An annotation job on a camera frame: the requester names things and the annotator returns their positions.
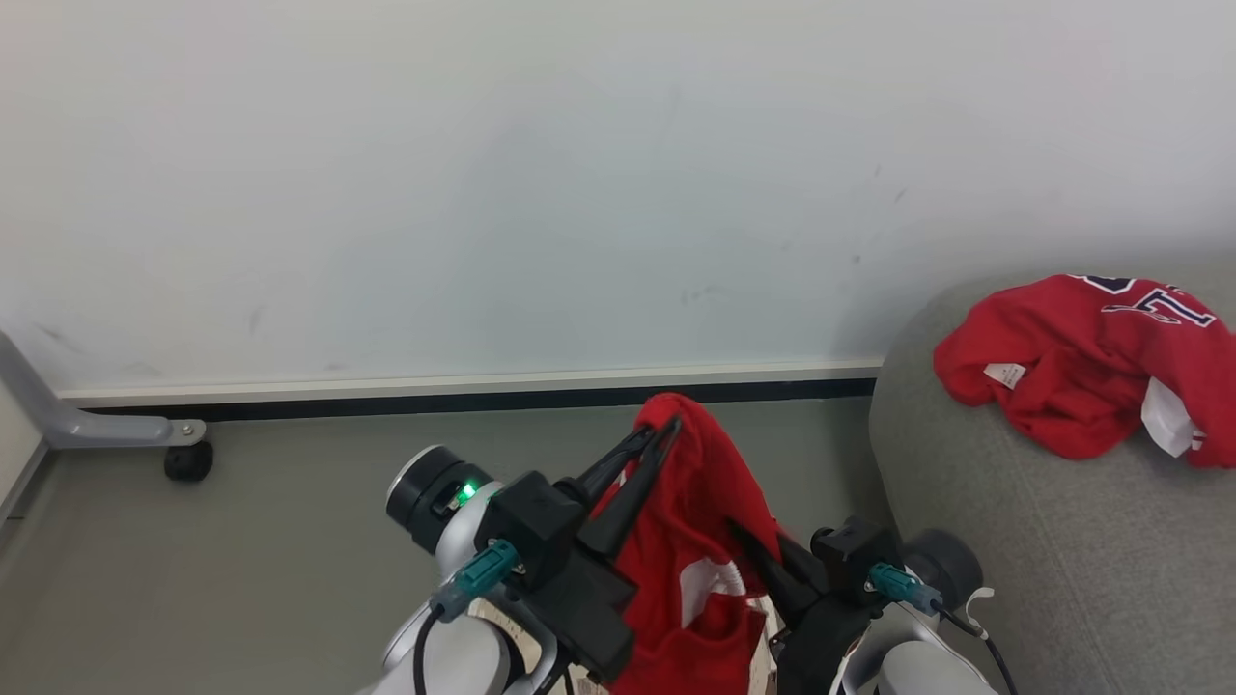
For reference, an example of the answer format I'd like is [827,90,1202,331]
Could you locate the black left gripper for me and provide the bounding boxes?
[526,415,684,684]

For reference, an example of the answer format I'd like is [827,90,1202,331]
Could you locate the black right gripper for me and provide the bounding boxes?
[729,519,875,695]

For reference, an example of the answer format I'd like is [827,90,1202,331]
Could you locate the red garment with white patch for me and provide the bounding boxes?
[589,391,785,695]

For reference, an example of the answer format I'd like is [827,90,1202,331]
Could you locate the red jersey with navy print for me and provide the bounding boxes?
[933,274,1236,471]

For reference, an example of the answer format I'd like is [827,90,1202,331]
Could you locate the beige perforated plastic laundry basket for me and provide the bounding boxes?
[468,594,785,695]

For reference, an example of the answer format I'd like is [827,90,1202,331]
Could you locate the white baseboard strip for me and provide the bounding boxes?
[58,359,885,419]

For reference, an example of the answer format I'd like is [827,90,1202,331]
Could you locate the grey fabric sofa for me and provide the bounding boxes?
[867,253,1236,695]

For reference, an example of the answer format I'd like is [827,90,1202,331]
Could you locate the black caster wheel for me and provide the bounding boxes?
[163,441,215,484]

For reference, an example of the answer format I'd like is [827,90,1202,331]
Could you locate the grey metal stand leg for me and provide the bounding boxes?
[0,331,208,451]

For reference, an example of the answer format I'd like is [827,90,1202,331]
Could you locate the teal right camera connector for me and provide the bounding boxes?
[867,563,942,616]

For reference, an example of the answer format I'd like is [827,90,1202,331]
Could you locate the teal camera connector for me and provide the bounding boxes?
[430,539,522,622]
[867,563,942,616]

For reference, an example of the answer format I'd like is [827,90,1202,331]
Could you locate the teal left camera connector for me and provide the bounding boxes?
[430,539,522,622]

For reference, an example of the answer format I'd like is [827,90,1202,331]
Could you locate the black right camera cable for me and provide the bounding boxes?
[932,600,1020,695]

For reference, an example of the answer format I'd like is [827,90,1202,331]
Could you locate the black camera cable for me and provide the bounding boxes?
[932,600,1020,695]
[412,603,447,695]

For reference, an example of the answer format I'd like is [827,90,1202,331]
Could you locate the black left camera cable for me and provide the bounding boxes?
[412,603,447,695]

